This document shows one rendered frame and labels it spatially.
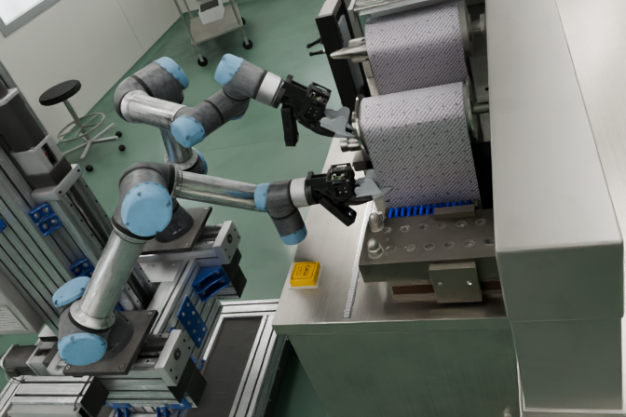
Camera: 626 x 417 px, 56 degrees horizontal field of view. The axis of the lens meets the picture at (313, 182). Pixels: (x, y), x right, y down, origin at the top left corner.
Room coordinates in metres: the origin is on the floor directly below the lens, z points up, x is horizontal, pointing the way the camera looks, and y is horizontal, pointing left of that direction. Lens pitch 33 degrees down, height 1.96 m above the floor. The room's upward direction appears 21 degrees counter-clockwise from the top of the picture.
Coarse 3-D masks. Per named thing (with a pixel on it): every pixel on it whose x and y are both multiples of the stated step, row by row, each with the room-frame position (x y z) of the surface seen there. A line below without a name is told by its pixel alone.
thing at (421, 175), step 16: (448, 144) 1.10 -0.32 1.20; (464, 144) 1.09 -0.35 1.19; (384, 160) 1.17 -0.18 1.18; (400, 160) 1.15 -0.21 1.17; (416, 160) 1.14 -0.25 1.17; (432, 160) 1.12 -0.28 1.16; (448, 160) 1.11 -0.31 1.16; (464, 160) 1.09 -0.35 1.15; (384, 176) 1.17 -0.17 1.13; (400, 176) 1.16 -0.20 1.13; (416, 176) 1.14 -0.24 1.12; (432, 176) 1.13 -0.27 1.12; (448, 176) 1.11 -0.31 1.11; (464, 176) 1.10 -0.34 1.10; (400, 192) 1.16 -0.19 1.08; (416, 192) 1.15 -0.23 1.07; (432, 192) 1.13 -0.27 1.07; (448, 192) 1.11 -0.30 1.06; (464, 192) 1.10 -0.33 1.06
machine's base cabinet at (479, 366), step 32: (320, 352) 1.03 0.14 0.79; (352, 352) 1.00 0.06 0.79; (384, 352) 0.96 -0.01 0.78; (416, 352) 0.93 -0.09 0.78; (448, 352) 0.90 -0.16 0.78; (480, 352) 0.87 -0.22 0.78; (512, 352) 0.84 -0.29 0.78; (320, 384) 1.05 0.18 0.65; (352, 384) 1.01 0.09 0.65; (384, 384) 0.98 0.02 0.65; (416, 384) 0.94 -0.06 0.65; (448, 384) 0.91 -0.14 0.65; (480, 384) 0.87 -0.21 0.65; (512, 384) 0.84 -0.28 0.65; (352, 416) 1.03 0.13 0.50; (384, 416) 0.99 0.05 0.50; (416, 416) 0.95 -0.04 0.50; (448, 416) 0.92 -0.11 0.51; (480, 416) 0.88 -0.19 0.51; (512, 416) 0.85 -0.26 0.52
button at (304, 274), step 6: (294, 264) 1.23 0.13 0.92; (300, 264) 1.22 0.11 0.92; (306, 264) 1.21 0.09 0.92; (312, 264) 1.20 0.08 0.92; (318, 264) 1.20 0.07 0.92; (294, 270) 1.21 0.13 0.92; (300, 270) 1.20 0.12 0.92; (306, 270) 1.19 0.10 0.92; (312, 270) 1.18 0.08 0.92; (318, 270) 1.19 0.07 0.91; (294, 276) 1.18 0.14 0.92; (300, 276) 1.18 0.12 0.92; (306, 276) 1.17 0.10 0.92; (312, 276) 1.16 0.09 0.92; (294, 282) 1.17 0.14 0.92; (300, 282) 1.16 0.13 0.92; (306, 282) 1.16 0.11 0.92; (312, 282) 1.15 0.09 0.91
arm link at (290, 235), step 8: (296, 208) 1.29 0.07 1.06; (288, 216) 1.26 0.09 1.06; (296, 216) 1.27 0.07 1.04; (280, 224) 1.27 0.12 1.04; (288, 224) 1.26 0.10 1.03; (296, 224) 1.27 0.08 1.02; (304, 224) 1.29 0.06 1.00; (280, 232) 1.28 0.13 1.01; (288, 232) 1.26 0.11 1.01; (296, 232) 1.26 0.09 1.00; (304, 232) 1.28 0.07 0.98; (288, 240) 1.27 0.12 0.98; (296, 240) 1.26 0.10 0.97
